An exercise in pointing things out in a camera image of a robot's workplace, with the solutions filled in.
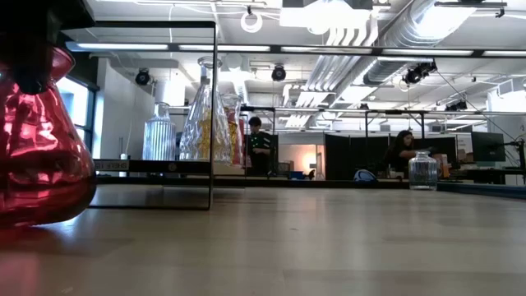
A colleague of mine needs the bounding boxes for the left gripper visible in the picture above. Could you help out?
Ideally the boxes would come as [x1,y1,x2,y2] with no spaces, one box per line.
[0,0,95,95]

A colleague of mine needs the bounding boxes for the red bulbous glass vase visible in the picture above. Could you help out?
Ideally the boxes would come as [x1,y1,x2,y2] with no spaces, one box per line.
[0,46,98,229]

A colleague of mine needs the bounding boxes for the clear ribbed glass bottle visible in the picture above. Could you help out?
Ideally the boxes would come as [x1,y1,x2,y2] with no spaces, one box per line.
[142,101,177,161]

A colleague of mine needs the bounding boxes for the clear narrow-necked glass vase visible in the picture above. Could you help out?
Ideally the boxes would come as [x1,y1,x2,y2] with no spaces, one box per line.
[179,56,233,164]

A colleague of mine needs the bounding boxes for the clear smooth glass carafe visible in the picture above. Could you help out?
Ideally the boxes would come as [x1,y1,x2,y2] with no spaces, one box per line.
[220,93,244,165]

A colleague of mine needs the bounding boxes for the red ribbed glass vase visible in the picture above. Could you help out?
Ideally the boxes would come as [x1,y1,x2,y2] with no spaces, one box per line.
[236,117,247,166]

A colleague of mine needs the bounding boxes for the clear ribbed glass jar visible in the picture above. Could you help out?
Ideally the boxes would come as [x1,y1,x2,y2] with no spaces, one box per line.
[408,150,439,191]

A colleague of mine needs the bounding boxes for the white shelf label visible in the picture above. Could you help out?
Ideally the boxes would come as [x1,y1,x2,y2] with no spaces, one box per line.
[94,159,131,172]

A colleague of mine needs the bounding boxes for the large window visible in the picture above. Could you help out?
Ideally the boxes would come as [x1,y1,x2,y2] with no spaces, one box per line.
[57,76,96,155]

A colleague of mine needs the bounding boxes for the person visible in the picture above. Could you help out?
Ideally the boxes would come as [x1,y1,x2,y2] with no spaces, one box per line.
[384,130,433,178]
[245,116,273,177]

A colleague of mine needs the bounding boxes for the black partition screens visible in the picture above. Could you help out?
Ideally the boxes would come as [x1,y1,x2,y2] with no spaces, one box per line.
[324,133,457,180]

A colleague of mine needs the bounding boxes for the blue white round object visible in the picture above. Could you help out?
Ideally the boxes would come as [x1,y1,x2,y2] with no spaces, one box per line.
[353,169,378,183]

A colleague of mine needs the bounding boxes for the black track spotlight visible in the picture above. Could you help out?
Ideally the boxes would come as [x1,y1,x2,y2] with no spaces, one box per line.
[445,99,469,113]
[401,60,438,86]

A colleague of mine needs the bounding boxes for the orange box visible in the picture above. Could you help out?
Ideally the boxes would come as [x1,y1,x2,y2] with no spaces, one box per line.
[436,154,453,178]

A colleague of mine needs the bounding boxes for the black desk monitor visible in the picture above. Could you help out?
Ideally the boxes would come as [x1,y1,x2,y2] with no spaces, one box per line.
[471,131,506,162]

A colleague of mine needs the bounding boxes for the wooden shelf black frame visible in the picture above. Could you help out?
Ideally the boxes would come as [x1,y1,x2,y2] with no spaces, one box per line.
[61,20,217,211]

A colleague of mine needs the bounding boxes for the white ring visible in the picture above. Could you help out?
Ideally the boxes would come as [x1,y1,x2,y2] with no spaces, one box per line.
[240,10,264,34]

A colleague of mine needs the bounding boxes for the black ceiling light rail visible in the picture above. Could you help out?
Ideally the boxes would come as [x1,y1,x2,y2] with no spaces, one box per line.
[65,39,526,58]

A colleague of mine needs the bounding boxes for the silver air duct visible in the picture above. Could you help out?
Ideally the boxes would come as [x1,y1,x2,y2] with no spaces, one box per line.
[361,0,478,86]

